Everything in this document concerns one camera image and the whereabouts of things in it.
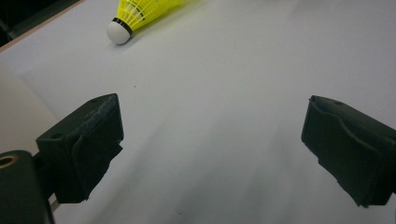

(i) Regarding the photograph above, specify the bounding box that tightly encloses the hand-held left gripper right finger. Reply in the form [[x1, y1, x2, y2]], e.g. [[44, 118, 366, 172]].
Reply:
[[301, 94, 396, 208]]

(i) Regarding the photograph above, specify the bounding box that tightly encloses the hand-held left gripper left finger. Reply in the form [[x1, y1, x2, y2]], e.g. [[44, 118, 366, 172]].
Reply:
[[35, 92, 124, 204]]

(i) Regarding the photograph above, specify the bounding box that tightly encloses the yellow plastic shuttlecock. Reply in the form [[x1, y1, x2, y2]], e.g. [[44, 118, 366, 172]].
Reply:
[[106, 0, 188, 46]]

